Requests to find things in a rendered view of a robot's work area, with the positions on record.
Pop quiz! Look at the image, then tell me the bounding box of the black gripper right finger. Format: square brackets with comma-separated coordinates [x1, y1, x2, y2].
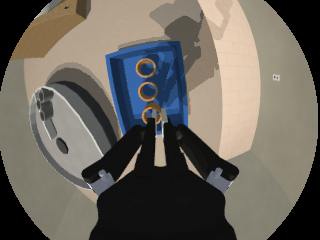
[161, 108, 239, 203]

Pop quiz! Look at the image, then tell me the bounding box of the bronze bushing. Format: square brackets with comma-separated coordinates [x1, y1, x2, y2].
[142, 103, 161, 124]
[136, 58, 156, 78]
[138, 82, 158, 101]

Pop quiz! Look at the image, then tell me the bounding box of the grey metal bushing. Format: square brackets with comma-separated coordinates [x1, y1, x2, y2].
[36, 98, 50, 110]
[39, 88, 53, 103]
[40, 106, 54, 122]

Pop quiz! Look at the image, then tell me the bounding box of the blue open crate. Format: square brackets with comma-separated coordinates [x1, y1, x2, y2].
[105, 41, 188, 136]

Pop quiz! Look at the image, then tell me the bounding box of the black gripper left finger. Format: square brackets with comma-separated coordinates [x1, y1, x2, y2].
[81, 109, 157, 204]

